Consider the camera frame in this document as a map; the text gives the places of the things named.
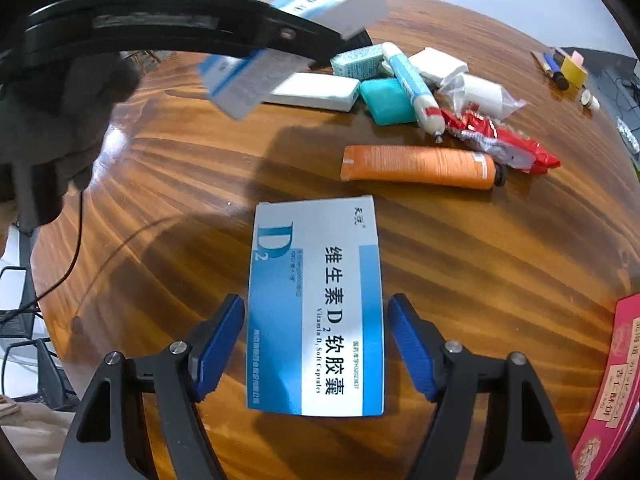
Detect orange tube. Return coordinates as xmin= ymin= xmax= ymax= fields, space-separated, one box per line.
xmin=340 ymin=145 xmax=507 ymax=191

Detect black cable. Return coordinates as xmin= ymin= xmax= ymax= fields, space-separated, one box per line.
xmin=0 ymin=187 xmax=86 ymax=323

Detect red snack packet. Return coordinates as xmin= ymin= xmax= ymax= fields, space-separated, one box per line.
xmin=440 ymin=107 xmax=562 ymax=175

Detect black metal chair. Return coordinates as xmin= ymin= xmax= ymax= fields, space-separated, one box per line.
xmin=0 ymin=265 xmax=81 ymax=411

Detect blue and white medicine box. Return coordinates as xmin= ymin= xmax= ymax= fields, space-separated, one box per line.
xmin=247 ymin=195 xmax=387 ymax=418

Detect white tissue pack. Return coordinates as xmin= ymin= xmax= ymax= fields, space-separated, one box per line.
xmin=407 ymin=47 xmax=470 ymax=86

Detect pink biscuit tin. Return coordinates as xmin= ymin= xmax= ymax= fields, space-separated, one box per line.
xmin=570 ymin=294 xmax=640 ymax=480

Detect pale green patterned box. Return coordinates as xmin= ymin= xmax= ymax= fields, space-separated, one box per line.
xmin=330 ymin=44 xmax=386 ymax=81

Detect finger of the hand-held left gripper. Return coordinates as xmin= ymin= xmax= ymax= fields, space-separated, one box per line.
xmin=92 ymin=0 xmax=342 ymax=68

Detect blue and white tube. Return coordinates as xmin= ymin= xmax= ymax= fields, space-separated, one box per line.
xmin=382 ymin=42 xmax=446 ymax=143

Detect teal soap box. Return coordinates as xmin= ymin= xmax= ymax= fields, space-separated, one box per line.
xmin=360 ymin=77 xmax=418 ymax=126

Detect beige trousers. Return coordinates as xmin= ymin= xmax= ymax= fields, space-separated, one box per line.
xmin=0 ymin=400 xmax=76 ymax=480

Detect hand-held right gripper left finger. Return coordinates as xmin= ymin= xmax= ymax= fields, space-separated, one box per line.
xmin=54 ymin=293 xmax=247 ymax=480

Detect white barcode box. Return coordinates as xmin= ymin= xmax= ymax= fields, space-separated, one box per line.
xmin=262 ymin=72 xmax=362 ymax=112

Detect white gauze roll in plastic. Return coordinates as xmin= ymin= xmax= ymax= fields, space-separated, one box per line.
xmin=437 ymin=72 xmax=528 ymax=121

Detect yellow tape roll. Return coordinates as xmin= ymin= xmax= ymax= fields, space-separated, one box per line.
xmin=560 ymin=57 xmax=590 ymax=88

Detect blue striped white box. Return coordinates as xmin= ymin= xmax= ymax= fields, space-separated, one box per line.
xmin=196 ymin=0 xmax=391 ymax=122

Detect crumpled foil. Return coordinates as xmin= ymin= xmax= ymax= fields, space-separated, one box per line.
xmin=616 ymin=117 xmax=640 ymax=153

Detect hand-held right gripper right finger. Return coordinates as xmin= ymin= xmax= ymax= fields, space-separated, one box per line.
xmin=387 ymin=293 xmax=573 ymax=480

